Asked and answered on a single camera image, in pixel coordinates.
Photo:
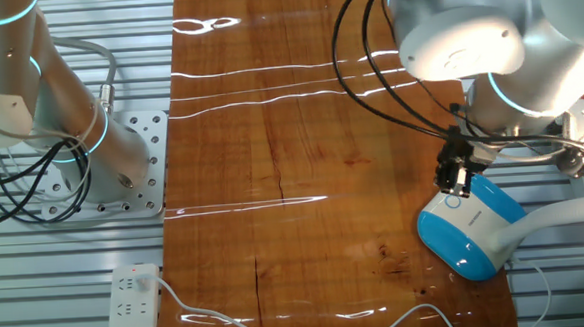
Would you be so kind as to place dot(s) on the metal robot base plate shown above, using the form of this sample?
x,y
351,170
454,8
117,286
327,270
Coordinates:
x,y
153,141

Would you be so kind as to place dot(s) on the white power strip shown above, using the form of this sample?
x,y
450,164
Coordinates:
x,y
132,312

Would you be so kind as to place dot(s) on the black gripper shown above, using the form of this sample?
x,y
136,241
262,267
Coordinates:
x,y
467,154

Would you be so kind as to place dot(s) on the blue and white desk lamp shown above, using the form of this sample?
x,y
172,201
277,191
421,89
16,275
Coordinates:
x,y
468,227

